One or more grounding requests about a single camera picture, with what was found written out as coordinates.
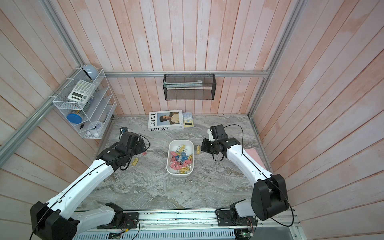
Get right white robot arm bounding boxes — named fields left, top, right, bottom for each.
left=202, top=125, right=292, bottom=224

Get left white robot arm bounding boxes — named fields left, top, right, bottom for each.
left=30, top=127, right=151, bottom=240

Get white storage box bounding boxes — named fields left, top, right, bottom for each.
left=166, top=140, right=194, bottom=177

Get yellow blue calculator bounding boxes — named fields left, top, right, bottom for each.
left=183, top=112, right=194, bottom=128

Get white LOEWE book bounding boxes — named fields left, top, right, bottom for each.
left=148, top=110, right=184, bottom=132

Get blue lid container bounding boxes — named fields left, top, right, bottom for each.
left=67, top=110, right=83, bottom=124

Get papers in mesh basket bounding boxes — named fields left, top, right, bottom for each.
left=163, top=80, right=203, bottom=89

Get white calculator on shelf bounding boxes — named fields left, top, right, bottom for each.
left=67, top=80, right=96, bottom=105

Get white wire shelf rack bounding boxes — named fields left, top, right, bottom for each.
left=53, top=68, right=117, bottom=139

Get black mesh wall basket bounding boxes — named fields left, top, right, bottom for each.
left=163, top=74, right=217, bottom=101

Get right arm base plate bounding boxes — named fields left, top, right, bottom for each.
left=215, top=209, right=258, bottom=227

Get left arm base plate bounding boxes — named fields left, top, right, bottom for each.
left=97, top=212, right=139, bottom=230

